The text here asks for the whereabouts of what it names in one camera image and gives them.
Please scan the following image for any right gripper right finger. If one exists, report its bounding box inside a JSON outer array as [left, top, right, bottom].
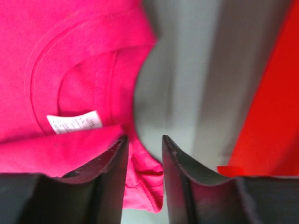
[[162, 135, 299, 224]]

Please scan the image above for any pink t-shirt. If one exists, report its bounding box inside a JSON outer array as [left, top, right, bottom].
[[0, 0, 164, 213]]

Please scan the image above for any red plastic bin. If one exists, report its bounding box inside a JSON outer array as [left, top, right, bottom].
[[217, 0, 299, 177]]

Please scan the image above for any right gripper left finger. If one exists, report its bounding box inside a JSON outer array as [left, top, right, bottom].
[[0, 136, 128, 224]]

